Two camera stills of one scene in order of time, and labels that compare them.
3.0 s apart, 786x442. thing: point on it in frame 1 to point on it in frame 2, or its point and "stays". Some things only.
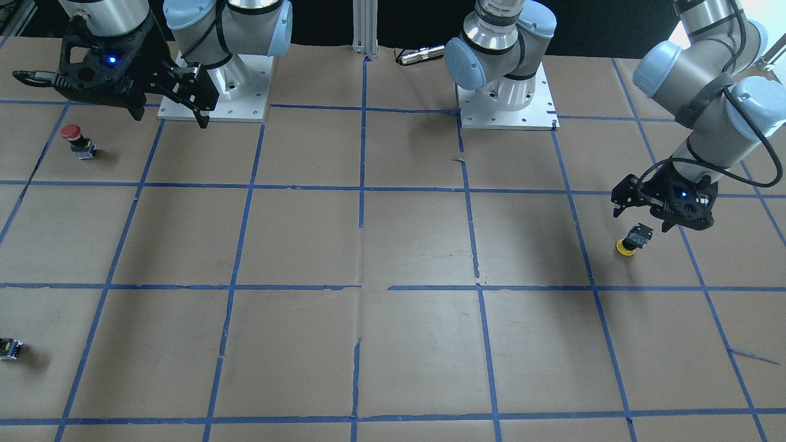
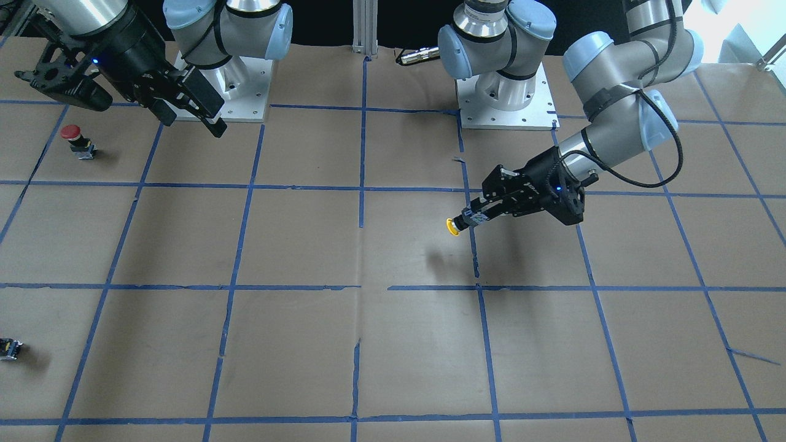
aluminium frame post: x=365 y=27 stays
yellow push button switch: x=637 y=238 to x=455 y=225
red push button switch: x=83 y=148 stays
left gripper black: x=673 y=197 to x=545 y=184
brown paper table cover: x=360 y=269 stays
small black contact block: x=9 y=348 stays
